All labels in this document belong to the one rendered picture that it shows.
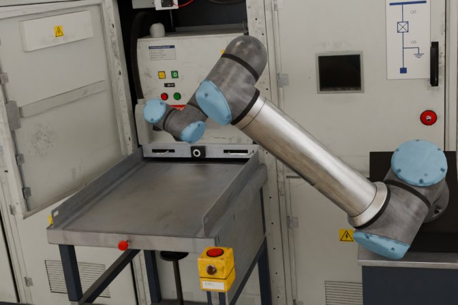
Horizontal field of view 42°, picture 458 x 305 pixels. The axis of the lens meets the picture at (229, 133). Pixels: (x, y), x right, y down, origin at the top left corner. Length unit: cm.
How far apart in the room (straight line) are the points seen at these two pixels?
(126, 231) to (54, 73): 73
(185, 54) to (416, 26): 93
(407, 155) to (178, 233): 76
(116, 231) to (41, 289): 129
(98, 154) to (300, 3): 106
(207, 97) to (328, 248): 125
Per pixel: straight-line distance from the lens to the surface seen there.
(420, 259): 195
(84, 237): 211
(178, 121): 207
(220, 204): 204
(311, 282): 267
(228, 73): 151
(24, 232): 317
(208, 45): 249
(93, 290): 239
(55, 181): 245
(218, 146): 257
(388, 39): 228
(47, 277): 323
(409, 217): 171
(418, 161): 174
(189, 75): 254
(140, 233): 200
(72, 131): 249
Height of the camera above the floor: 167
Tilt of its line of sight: 16 degrees down
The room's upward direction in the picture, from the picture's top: 6 degrees counter-clockwise
